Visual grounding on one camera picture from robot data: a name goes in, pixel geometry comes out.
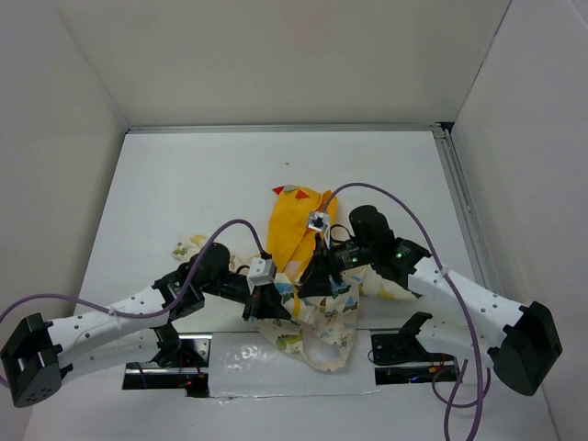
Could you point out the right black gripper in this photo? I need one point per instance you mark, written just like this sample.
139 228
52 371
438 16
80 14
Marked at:
316 281

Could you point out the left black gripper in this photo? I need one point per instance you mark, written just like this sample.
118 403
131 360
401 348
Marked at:
267 303

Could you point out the dinosaur print yellow-lined jacket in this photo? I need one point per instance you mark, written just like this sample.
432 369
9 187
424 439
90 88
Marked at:
322 328

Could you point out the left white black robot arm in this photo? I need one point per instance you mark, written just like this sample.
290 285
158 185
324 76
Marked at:
40 356

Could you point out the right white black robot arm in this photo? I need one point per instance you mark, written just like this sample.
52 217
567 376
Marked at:
519 342

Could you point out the white tape sheet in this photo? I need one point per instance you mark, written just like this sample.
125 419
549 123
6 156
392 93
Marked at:
246 365

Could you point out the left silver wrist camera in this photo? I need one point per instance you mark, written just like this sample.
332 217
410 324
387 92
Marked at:
261 272

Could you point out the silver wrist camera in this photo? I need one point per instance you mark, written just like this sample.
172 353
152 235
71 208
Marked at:
320 222
261 272

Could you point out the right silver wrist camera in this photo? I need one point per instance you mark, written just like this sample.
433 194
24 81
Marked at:
320 222

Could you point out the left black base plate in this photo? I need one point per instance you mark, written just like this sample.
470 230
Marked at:
188 372

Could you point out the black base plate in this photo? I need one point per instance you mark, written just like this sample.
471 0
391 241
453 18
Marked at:
188 372
398 360

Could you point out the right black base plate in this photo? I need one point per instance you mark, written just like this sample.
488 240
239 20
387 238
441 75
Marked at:
398 360

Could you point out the aluminium frame rail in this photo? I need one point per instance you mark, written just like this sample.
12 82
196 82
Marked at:
175 182

